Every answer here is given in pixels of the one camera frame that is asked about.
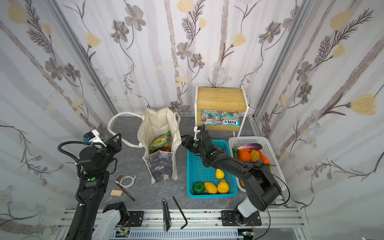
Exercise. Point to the white wooden two-tier shelf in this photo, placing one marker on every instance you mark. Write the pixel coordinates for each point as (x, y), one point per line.
(221, 99)

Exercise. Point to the yellow bell pepper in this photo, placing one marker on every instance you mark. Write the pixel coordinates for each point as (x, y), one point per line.
(255, 155)

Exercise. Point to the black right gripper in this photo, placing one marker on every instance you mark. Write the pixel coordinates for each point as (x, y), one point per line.
(197, 145)

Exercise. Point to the teal plastic basket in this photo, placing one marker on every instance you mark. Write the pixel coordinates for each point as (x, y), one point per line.
(197, 172)

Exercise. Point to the yellow pear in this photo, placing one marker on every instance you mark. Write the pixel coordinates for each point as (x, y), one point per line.
(220, 174)

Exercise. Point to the purple eggplant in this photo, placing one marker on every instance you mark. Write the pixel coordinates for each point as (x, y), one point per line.
(250, 147)

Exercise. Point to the black cylindrical tool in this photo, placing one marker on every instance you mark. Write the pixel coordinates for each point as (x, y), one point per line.
(166, 216)

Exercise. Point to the teal candy bag left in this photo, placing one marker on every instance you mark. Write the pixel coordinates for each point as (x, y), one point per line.
(211, 118)

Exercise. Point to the dark thin stick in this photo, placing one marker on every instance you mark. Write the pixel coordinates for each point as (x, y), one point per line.
(125, 191)

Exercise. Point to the green candy bag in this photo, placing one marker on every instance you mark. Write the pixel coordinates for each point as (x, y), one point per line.
(161, 141)

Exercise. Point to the orange carrot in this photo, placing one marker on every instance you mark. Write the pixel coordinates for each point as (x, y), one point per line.
(265, 160)

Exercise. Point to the black hex key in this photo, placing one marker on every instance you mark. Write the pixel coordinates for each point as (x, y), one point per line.
(181, 212)

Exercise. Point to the white plastic basket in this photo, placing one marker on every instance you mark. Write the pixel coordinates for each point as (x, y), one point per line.
(267, 151)

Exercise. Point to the green round fruit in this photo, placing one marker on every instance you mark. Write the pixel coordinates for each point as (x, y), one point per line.
(198, 188)

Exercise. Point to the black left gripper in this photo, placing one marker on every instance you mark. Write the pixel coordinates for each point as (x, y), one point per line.
(112, 145)

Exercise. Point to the teal Fox's candy bag right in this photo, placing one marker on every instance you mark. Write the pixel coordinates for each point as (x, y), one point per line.
(230, 118)

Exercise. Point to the small wooden block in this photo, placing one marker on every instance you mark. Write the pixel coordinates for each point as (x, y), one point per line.
(116, 193)

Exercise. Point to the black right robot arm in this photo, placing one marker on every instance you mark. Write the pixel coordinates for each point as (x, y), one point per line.
(261, 185)

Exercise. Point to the orange persimmon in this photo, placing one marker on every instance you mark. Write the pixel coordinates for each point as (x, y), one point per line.
(244, 156)

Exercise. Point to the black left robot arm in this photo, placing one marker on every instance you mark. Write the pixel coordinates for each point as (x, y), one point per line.
(92, 164)

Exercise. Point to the brown potato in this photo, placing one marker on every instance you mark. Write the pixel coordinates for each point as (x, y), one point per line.
(241, 184)

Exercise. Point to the large yellow citron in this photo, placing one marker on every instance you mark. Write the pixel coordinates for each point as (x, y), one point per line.
(223, 187)

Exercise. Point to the beige canvas tote bag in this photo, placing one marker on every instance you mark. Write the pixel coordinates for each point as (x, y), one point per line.
(161, 163)

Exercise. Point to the yellow bumpy mango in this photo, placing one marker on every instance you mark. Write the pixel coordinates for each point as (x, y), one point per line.
(210, 188)

